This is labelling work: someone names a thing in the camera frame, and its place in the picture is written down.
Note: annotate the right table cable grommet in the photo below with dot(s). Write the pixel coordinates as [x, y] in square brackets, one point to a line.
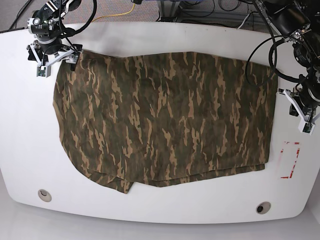
[263, 207]

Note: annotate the camouflage t-shirt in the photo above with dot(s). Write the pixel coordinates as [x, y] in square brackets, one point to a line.
[164, 119]

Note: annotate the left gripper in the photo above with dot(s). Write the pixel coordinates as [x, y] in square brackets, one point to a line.
[302, 104]

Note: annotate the red tape rectangle marking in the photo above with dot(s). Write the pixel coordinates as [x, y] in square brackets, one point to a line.
[288, 158]

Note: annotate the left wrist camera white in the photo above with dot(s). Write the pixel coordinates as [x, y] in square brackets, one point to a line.
[306, 127]

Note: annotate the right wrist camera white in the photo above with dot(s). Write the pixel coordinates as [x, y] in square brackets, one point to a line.
[43, 71]

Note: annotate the left table cable grommet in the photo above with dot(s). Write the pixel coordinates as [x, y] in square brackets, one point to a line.
[44, 195]

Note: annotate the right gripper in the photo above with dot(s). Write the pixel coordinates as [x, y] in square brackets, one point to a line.
[56, 51]

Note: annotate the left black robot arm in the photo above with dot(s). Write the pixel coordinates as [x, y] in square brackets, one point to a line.
[297, 21]

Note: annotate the table cable grommet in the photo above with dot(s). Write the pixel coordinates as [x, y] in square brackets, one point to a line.
[44, 195]
[263, 207]

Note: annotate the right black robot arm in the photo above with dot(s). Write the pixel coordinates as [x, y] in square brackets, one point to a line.
[46, 24]

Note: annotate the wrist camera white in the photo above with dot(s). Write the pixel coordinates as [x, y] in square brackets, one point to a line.
[43, 71]
[306, 127]

